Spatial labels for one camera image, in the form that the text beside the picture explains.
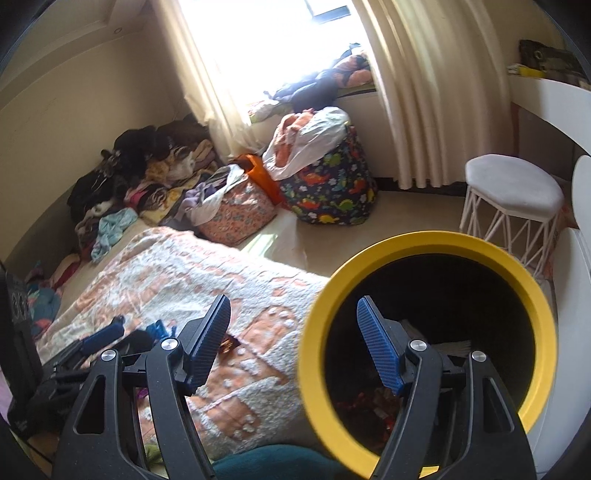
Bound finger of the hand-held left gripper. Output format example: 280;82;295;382
113;320;178;365
44;323;126;370

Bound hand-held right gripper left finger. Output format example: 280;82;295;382
51;294;232;480

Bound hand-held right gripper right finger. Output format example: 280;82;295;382
356;295;539;480

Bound red plastic bag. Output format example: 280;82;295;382
335;388;402;446

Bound yellow-rimmed black trash bin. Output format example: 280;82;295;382
298;231;555;479

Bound colourful patterned cloth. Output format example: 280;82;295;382
25;272;63;333

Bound orange and white blanket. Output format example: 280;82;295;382
34;226;333;462

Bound beige bed sheet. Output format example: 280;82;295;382
55;217;153;301

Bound red cloth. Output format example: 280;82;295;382
48;253;81;289

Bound light blue cloth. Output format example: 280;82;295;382
91;208;139;264

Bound pink floral storage bag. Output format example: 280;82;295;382
196;178;279;245

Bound teal cloth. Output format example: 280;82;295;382
212;442;338;480

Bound purple and white cloth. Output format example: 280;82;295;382
173;164;245;227

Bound dinosaur print storage bag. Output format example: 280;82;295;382
279;124;378;227

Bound orange bag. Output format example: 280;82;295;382
233;154;284;206

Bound pile of clothes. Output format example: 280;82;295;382
67;115;222;241

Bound white chair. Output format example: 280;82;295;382
526;154;591;472

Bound white plastic bag with clothes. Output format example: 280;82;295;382
262;106;354;182

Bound cream curtain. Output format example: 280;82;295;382
355;0;476;190
152;0;273;162

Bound clothes on window sill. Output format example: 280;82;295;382
247;42;377;121

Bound white desk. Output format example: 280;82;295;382
508;74;591;155

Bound window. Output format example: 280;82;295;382
180;0;370;116

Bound camouflage bag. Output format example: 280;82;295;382
518;39;585;84

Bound white wire-frame stool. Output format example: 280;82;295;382
459;154;566;280

